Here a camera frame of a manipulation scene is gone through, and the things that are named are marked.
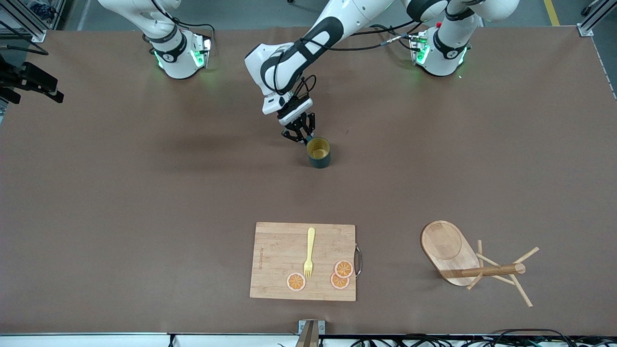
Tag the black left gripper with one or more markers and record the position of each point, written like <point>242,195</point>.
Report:
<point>299,127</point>

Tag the toy orange slice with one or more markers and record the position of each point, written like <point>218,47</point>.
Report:
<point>296,282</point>
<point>337,284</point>
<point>344,268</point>

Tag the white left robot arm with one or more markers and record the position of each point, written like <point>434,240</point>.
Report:
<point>289,62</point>

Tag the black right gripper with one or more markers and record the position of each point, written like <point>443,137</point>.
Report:
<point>7,75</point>

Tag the wooden mug tree rack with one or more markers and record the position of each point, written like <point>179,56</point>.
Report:
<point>446,246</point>

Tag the yellow plastic fork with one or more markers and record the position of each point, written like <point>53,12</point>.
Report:
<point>311,241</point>

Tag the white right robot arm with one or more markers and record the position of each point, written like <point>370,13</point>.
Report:
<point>173,62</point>

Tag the aluminium frame post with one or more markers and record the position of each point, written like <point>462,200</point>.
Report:
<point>595,17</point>
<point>29,21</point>

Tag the dark green cup yellow inside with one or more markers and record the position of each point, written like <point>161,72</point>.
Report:
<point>319,153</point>

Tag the bamboo cutting board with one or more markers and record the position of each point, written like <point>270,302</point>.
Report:
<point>279,260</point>

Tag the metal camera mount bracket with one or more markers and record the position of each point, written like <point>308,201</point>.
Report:
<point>308,337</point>

